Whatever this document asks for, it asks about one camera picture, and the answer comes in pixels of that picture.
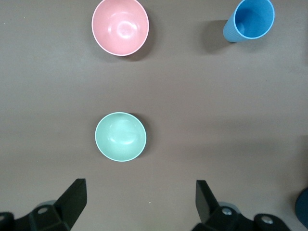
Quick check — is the blue ribbed plastic cup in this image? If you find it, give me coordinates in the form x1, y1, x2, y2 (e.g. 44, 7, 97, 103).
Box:
222, 0, 275, 43

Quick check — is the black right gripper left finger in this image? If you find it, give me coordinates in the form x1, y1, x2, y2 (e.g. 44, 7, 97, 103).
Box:
0, 178, 87, 231

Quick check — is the black pot with blue handle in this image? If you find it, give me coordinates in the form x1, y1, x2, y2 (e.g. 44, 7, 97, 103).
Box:
295, 187, 308, 229

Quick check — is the mint green bowl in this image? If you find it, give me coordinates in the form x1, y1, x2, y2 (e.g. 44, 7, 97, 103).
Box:
94, 112, 147, 162

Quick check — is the pink bowl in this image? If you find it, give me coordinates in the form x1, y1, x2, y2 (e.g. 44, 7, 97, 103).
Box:
91, 0, 150, 56

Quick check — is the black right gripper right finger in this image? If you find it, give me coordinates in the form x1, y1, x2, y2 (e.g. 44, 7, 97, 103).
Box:
191, 180, 293, 231

